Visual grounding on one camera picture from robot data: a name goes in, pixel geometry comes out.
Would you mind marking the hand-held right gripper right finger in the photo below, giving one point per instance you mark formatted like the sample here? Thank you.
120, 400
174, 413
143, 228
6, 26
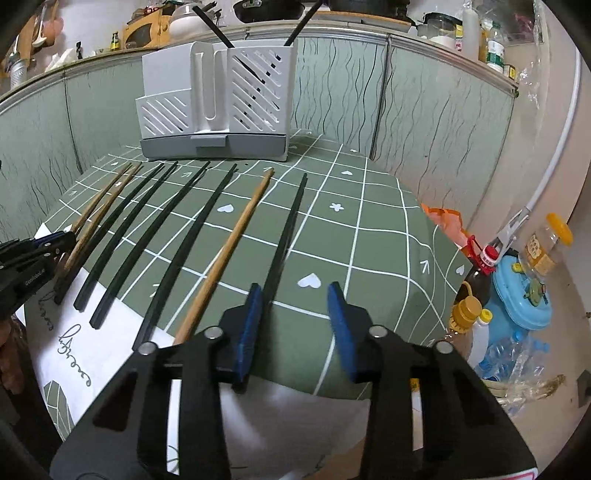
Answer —
344, 341

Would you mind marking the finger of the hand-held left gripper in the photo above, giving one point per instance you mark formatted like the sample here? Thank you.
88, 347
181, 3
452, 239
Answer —
60, 244

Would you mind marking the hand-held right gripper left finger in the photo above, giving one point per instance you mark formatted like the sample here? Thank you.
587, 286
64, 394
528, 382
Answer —
247, 341

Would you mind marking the black chopstick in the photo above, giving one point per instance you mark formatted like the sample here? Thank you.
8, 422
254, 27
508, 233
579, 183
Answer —
97, 277
109, 230
157, 310
283, 233
118, 292
212, 25
304, 23

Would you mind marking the wooden chopstick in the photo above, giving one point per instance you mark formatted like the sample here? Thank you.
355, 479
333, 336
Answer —
226, 251
119, 196
105, 191

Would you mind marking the white grey utensil holder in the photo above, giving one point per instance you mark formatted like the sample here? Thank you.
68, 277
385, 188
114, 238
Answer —
212, 143

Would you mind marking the green checked tablecloth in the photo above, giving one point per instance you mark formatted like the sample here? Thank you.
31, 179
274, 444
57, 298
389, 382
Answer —
369, 240

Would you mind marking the oil bottle yellow cap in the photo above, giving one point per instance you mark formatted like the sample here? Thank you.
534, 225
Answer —
466, 318

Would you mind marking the dark bottle red cap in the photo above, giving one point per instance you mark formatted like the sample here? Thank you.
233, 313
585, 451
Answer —
482, 277

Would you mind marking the orange plastic bag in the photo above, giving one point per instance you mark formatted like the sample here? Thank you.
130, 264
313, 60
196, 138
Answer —
445, 224

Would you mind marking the clear plastic water bottle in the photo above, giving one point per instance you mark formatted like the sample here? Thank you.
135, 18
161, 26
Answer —
503, 355

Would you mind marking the metal grater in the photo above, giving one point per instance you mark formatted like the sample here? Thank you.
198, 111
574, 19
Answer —
18, 69

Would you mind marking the blue plastic container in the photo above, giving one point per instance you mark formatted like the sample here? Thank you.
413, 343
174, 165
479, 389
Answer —
521, 300

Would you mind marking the clear plastic bag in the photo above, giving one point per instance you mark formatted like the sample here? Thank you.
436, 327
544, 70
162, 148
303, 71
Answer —
531, 392

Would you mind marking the green glass bottle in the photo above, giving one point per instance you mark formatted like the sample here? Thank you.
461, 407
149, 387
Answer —
115, 42

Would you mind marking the clear jar yellow lid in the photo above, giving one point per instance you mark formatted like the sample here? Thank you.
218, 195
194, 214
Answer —
545, 249

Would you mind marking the yellow microwave oven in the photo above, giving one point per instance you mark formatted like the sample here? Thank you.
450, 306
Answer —
143, 30

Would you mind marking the white bowl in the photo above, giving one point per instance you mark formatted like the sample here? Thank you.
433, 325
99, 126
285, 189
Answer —
184, 25

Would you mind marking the white pipe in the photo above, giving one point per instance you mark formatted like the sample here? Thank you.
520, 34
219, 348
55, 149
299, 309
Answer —
565, 129

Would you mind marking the black wok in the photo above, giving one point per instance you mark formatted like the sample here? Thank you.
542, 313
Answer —
268, 11

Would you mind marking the small yellow can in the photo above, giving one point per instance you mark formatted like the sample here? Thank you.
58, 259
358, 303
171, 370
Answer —
509, 71

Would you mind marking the wooden board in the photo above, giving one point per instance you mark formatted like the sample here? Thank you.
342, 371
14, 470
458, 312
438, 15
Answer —
369, 20

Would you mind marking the jar of white powder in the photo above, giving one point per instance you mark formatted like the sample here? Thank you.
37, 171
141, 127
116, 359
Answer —
441, 32

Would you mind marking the white bottle green label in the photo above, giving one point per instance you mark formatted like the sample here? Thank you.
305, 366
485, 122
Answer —
496, 50

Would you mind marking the white squeeze bottle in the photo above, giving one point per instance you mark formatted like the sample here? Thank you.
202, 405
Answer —
471, 37

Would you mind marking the black cooking pot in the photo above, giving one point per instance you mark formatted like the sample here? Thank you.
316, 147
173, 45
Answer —
369, 5

